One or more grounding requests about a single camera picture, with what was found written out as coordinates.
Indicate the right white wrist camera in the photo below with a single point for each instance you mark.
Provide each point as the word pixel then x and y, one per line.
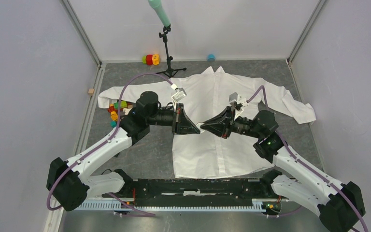
pixel 237 103

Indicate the small wooden cube on rail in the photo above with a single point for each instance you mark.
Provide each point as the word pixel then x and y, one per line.
pixel 91 92

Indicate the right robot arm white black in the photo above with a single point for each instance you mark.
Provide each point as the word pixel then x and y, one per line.
pixel 338 206

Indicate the teal foam pole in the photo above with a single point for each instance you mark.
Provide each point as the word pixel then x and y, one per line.
pixel 156 5

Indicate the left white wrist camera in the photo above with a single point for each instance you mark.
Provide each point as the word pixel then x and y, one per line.
pixel 178 95

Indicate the green lego brick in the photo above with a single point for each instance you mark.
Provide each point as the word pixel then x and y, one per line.
pixel 120 105

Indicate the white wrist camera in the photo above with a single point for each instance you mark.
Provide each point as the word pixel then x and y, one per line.
pixel 178 95
pixel 237 103

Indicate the orange toy block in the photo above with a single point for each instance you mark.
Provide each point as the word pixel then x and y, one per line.
pixel 155 59

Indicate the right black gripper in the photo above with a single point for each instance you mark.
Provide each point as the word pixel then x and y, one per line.
pixel 221 124

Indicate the red toy piece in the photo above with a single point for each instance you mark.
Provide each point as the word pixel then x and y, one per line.
pixel 111 108

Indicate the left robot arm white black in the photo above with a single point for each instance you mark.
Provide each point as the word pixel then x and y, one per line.
pixel 71 181

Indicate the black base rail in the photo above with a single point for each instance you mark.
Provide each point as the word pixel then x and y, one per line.
pixel 196 192

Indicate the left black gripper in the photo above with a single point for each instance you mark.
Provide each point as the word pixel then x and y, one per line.
pixel 181 124

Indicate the red toy block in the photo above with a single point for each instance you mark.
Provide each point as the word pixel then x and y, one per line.
pixel 148 59

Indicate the white button shirt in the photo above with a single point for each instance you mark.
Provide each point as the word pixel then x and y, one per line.
pixel 226 105

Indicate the blue cylinder toy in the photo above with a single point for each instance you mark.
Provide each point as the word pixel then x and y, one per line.
pixel 211 57

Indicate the yellow lego brick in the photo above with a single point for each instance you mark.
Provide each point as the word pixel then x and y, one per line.
pixel 114 116

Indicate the white and blue block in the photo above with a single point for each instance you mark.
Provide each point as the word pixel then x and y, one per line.
pixel 127 111

